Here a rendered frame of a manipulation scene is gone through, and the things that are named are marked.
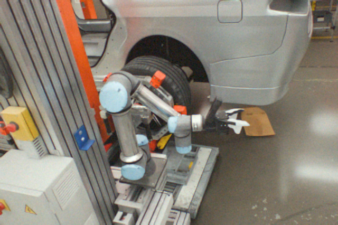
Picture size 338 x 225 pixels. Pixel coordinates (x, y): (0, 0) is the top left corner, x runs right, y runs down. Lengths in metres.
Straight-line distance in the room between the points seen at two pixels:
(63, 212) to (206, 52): 1.49
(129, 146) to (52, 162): 0.34
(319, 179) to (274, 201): 0.48
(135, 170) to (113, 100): 0.40
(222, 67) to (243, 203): 1.14
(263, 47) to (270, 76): 0.23
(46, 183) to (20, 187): 0.10
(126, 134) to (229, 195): 1.48
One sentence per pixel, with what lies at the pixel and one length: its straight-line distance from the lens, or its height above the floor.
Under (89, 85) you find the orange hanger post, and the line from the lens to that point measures 2.24.
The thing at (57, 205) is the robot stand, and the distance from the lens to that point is 1.21.
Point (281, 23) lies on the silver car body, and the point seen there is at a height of 1.38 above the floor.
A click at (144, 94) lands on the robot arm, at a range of 1.32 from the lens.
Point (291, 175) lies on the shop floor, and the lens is 2.80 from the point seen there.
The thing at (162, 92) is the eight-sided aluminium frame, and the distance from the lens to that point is 2.00.
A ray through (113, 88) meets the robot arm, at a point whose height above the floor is 1.45.
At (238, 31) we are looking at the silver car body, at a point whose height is 1.33.
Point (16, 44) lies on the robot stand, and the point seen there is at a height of 1.71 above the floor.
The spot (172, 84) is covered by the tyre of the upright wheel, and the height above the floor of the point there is 1.04.
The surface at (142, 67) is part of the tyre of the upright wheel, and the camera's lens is 2.06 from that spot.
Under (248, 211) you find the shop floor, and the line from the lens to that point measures 2.48.
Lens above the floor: 1.94
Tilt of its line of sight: 32 degrees down
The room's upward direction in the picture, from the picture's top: 8 degrees counter-clockwise
